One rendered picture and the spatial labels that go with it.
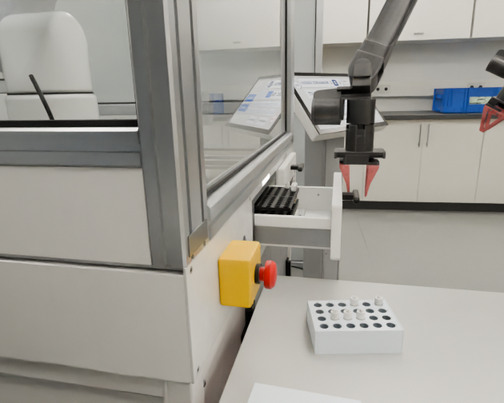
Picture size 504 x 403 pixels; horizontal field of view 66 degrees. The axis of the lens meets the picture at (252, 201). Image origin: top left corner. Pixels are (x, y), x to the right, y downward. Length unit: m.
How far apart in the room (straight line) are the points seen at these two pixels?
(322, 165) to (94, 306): 1.40
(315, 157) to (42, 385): 1.42
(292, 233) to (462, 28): 3.65
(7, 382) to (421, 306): 0.64
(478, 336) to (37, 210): 0.63
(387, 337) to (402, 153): 3.27
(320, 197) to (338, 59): 3.48
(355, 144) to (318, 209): 0.22
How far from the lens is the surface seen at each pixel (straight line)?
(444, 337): 0.68
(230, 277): 0.53
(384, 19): 0.91
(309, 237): 0.74
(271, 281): 0.54
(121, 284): 0.46
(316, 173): 1.79
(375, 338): 0.60
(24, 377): 0.65
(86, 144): 0.44
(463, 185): 4.02
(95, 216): 0.45
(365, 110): 0.82
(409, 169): 3.85
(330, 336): 0.59
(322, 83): 1.78
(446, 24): 4.21
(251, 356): 0.59
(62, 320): 0.53
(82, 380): 0.58
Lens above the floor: 1.12
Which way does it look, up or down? 16 degrees down
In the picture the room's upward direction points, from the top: 1 degrees counter-clockwise
